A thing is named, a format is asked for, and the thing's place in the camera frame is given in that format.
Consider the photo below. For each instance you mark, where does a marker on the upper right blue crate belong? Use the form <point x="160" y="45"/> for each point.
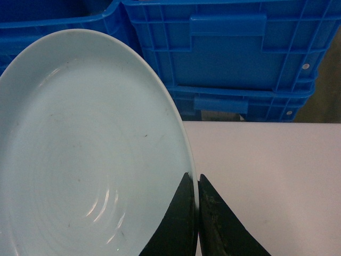
<point x="249" y="45"/>

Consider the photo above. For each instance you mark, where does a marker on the light blue round plate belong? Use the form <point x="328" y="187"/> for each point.
<point x="92" y="148"/>

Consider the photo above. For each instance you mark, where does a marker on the upper left blue crate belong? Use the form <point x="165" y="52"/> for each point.
<point x="23" y="22"/>

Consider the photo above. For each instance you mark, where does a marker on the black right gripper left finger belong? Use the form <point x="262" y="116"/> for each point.
<point x="178" y="230"/>

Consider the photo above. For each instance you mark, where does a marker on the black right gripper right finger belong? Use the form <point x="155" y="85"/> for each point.
<point x="220" y="231"/>

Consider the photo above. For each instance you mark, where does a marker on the blue crate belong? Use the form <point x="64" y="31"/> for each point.
<point x="249" y="45"/>
<point x="251" y="105"/>
<point x="23" y="22"/>

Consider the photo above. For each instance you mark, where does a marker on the lower right blue crate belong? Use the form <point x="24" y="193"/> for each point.
<point x="251" y="105"/>

